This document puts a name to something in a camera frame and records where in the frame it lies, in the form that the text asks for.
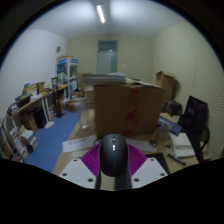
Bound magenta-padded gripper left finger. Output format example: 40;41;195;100
59;143;103;190

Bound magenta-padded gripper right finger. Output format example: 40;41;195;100
114;143;169;191

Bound black computer mouse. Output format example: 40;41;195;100
99;133;130;178

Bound white paper sheet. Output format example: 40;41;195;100
61;134;98;154
126;136;158;154

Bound black marker pen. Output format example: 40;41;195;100
167;152;188;166

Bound clear plastic cup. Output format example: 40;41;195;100
152;124;171;147

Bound white open book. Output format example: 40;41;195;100
169;132;196;159

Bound blue book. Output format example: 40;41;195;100
158;114;184;136

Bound clear glass jar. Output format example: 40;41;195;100
78;98;96;131

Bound open low cardboard box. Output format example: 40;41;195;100
64;99;81;113

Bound large brown cardboard box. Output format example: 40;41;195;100
93;83;165;139

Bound black monitor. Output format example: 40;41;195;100
181;95;210;136

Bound black tall stand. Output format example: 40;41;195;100
51;76;66;118

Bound wooden side desk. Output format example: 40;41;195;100
6;84;69;134

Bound stacked brown cardboard boxes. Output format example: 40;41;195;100
77;72;95;98

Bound small upright cardboard box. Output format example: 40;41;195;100
155;70;177;101

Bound stack of papers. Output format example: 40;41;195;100
80;72;161;88

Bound blue white glass cabinet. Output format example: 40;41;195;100
56;55;79;99

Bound grey door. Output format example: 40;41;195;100
96;40;119;75

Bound ceiling tube light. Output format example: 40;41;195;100
96;4;106;24

